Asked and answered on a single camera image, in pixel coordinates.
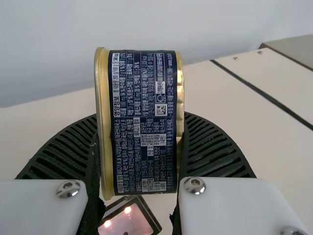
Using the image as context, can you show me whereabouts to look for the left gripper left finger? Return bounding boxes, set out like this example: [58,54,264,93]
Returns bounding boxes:
[0,113,106,235]

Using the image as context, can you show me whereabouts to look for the rectangular tin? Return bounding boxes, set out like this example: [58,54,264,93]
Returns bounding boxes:
[93,47,185,202]

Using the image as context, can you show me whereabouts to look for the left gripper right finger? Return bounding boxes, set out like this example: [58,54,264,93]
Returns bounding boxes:
[168,111,313,235]

